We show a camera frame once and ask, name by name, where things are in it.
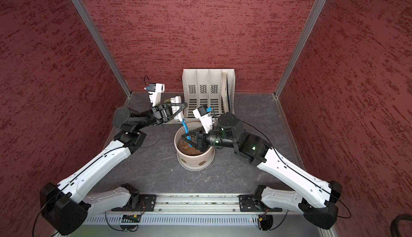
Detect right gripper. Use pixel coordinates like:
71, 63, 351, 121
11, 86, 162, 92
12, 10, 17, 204
182, 124, 238, 151

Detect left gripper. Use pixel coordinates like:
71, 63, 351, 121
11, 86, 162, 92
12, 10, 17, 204
133, 100, 187, 129

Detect blue white scrub brush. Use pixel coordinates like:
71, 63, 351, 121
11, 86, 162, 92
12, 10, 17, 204
171, 96, 189, 133

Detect white ceramic pot with mud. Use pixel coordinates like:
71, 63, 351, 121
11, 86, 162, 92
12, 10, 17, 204
174, 126, 215, 171

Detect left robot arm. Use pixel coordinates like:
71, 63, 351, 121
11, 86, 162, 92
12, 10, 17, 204
39, 102, 188, 236

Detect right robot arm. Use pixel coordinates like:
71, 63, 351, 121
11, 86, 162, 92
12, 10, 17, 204
181, 112, 342, 229

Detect white file organizer rack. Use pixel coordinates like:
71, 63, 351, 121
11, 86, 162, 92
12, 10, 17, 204
182, 68, 236, 122

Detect books in organizer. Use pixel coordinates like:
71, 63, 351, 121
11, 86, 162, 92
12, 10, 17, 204
221, 72, 231, 113

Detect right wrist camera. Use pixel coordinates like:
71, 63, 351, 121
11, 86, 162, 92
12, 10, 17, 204
193, 105, 214, 134

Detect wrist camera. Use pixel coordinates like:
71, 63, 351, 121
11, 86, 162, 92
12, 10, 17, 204
193, 105, 214, 134
146, 82, 165, 107

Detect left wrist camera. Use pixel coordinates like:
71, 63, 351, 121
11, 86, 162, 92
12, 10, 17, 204
146, 82, 165, 107

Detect aluminium mounting rail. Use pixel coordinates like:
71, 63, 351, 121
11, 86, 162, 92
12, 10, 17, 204
80, 192, 323, 215

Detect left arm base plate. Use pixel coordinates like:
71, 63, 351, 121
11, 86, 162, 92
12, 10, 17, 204
111, 194, 157, 212

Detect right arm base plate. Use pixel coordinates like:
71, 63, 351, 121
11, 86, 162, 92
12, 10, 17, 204
238, 194, 283, 213

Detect left base cable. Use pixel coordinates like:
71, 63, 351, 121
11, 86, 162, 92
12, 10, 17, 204
104, 201, 147, 233

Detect base cable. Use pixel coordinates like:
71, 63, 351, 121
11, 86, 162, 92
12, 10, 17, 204
104, 201, 147, 233
255, 209, 289, 232

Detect right base cable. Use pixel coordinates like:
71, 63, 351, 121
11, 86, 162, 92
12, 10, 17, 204
255, 209, 289, 232

